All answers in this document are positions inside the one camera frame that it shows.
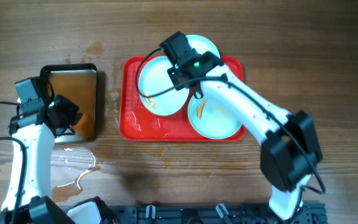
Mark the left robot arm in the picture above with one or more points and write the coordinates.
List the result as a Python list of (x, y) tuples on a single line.
[(42, 116)]

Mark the white plate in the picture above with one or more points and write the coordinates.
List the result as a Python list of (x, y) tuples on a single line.
[(202, 44), (154, 79), (209, 119)]

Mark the green orange sponge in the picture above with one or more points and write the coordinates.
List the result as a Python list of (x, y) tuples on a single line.
[(80, 121)]

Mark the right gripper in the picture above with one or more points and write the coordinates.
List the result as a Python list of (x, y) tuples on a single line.
[(173, 72)]

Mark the black water-filled pan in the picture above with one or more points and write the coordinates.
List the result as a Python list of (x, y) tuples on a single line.
[(78, 83)]

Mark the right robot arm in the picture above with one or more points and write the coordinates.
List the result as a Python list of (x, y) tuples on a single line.
[(289, 146)]

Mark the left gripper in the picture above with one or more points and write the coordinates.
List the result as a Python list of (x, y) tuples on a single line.
[(71, 109)]

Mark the red plastic tray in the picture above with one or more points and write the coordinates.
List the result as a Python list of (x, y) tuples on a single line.
[(137, 123)]

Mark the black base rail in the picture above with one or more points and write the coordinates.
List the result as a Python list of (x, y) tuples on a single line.
[(248, 213)]

